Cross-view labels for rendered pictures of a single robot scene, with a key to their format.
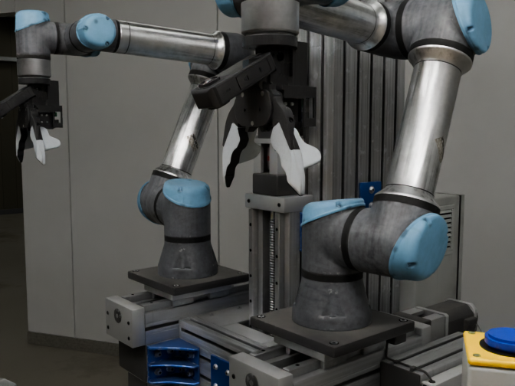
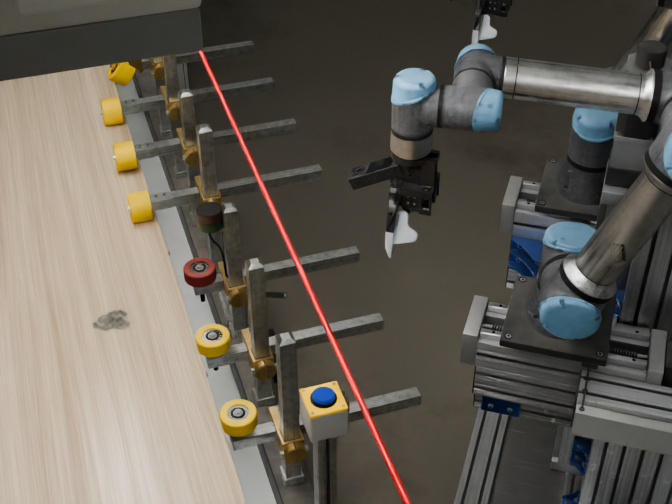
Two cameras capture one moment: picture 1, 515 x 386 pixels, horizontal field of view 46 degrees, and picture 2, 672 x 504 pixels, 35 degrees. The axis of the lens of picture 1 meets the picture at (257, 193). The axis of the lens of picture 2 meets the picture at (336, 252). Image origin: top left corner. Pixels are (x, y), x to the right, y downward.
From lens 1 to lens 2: 1.76 m
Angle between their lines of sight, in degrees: 61
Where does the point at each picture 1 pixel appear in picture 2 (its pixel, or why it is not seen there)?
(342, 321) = (537, 324)
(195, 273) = (572, 197)
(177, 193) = (576, 120)
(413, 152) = (593, 242)
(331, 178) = not seen: hidden behind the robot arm
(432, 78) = (636, 190)
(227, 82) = (359, 178)
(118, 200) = not seen: outside the picture
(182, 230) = (573, 154)
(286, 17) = (402, 151)
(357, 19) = (602, 103)
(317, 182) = not seen: hidden behind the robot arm
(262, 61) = (389, 170)
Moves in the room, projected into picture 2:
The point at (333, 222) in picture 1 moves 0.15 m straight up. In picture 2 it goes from (547, 253) to (557, 193)
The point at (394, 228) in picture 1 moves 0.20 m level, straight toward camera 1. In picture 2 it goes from (547, 291) to (454, 316)
